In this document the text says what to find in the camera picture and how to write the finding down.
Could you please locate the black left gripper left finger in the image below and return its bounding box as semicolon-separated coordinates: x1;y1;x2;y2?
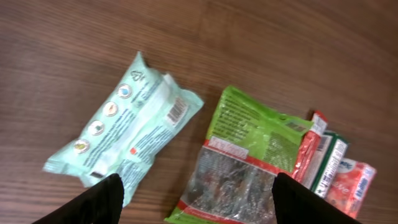
34;174;124;224

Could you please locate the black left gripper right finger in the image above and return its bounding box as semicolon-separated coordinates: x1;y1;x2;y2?
272;172;361;224

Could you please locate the red stick sachet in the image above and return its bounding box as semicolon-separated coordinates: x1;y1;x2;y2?
291;110;328;182

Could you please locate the green snack bag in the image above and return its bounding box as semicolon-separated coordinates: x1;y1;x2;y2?
165;86;313;224

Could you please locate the mint wet wipes pack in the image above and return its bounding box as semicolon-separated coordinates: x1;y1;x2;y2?
43;52;204;206

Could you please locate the pink tissue pack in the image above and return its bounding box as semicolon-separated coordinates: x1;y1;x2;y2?
325;158;377;218

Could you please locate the green white medicine box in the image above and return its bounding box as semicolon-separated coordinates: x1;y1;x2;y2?
302;130;349;198

